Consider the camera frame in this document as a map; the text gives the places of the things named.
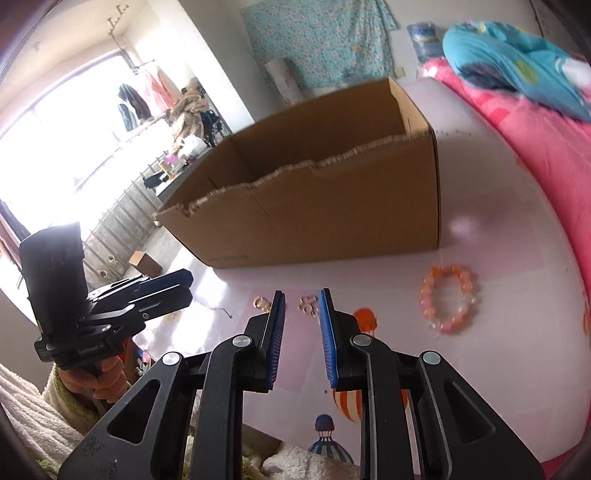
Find blue printed blanket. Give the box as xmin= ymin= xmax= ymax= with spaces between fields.
xmin=442 ymin=19 xmax=591 ymax=123

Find small wooden box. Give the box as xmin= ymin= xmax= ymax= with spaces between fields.
xmin=129 ymin=250 xmax=163 ymax=278

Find person's left hand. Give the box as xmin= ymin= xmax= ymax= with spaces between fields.
xmin=60 ymin=351 xmax=127 ymax=402

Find brown cardboard box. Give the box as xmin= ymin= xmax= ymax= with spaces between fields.
xmin=154 ymin=77 xmax=440 ymax=269

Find dark hanging garment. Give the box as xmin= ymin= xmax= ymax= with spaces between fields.
xmin=117 ymin=83 xmax=151 ymax=130

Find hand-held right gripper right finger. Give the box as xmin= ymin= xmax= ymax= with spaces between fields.
xmin=320 ymin=288 xmax=546 ymax=480

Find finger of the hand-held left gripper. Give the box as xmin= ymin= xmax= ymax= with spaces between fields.
xmin=88 ymin=286 xmax=194 ymax=324
xmin=90 ymin=269 xmax=195 ymax=305

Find beige clothes pile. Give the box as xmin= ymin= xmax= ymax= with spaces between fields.
xmin=168 ymin=78 xmax=208 ymax=148

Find blue label water jug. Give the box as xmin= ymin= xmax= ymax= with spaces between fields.
xmin=406 ymin=21 xmax=446 ymax=65

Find pink floral quilt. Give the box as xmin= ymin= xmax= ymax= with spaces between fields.
xmin=418 ymin=58 xmax=591 ymax=480

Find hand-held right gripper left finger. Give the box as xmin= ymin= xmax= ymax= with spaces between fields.
xmin=58 ymin=290 xmax=287 ymax=480

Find grey table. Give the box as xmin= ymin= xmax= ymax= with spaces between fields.
xmin=143 ymin=159 xmax=190 ymax=197

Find white plastic bag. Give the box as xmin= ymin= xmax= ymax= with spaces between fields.
xmin=178 ymin=134 xmax=206 ymax=160

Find white fluffy garment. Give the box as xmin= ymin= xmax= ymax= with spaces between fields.
xmin=245 ymin=443 xmax=361 ymax=480

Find orange bead bracelet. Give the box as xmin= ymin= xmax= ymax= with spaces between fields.
xmin=419 ymin=264 xmax=481 ymax=334

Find beige slippers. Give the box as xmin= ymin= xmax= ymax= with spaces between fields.
xmin=95 ymin=256 xmax=125 ymax=278

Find wheelchair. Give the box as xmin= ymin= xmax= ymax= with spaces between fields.
xmin=201 ymin=108 xmax=232 ymax=139

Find pink hanging garment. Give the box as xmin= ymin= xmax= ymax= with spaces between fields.
xmin=139 ymin=65 xmax=183 ymax=116

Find wall coat hooks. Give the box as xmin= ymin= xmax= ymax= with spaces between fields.
xmin=107 ymin=4 xmax=132 ymax=51

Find rolled white mat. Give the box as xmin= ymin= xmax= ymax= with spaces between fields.
xmin=264 ymin=58 xmax=305 ymax=104

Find person's left forearm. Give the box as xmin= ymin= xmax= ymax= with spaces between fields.
xmin=0 ymin=364 xmax=102 ymax=467

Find teal floral wall cloth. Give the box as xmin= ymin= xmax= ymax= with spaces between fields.
xmin=241 ymin=0 xmax=398 ymax=90

